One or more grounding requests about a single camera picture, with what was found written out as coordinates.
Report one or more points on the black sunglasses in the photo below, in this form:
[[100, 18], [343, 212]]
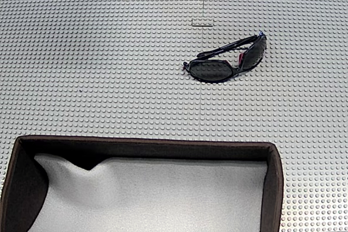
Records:
[[212, 71]]

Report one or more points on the grey foam bin lining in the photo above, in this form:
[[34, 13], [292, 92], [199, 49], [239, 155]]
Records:
[[152, 196]]

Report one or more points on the dark brown fabric bin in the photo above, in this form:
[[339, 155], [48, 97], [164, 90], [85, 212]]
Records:
[[273, 183]]

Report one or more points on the small grey studded plate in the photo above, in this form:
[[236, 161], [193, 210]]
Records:
[[202, 21]]

